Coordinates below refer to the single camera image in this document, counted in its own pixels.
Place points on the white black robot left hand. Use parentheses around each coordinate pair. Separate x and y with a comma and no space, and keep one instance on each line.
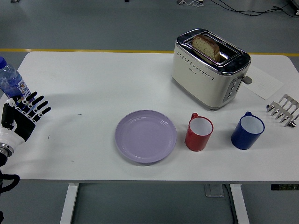
(21,121)

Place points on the lilac round plate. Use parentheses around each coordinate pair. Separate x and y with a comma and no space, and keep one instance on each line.
(146,136)

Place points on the blue plastic water bottle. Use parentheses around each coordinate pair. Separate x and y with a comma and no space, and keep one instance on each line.
(11,81)

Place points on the white table leg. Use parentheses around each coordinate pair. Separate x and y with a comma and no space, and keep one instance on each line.
(69,203)
(239,203)

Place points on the red mug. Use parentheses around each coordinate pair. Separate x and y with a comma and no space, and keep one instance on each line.
(198,134)

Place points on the cream chrome toaster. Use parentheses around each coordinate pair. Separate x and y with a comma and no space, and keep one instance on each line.
(205,77)

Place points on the brown bread slice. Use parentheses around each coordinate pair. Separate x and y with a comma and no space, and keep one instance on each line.
(206,45)

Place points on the grey table control box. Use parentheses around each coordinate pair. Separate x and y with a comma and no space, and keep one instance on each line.
(213,190)

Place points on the blue mug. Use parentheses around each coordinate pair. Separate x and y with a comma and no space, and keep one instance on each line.
(247,133)

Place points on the white paper sheet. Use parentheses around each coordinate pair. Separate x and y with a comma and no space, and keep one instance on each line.
(264,82)

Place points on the silver metal toast rack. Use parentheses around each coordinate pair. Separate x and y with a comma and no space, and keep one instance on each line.
(283,109)

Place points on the black table control panel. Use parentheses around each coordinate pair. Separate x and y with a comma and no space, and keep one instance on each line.
(285,186)

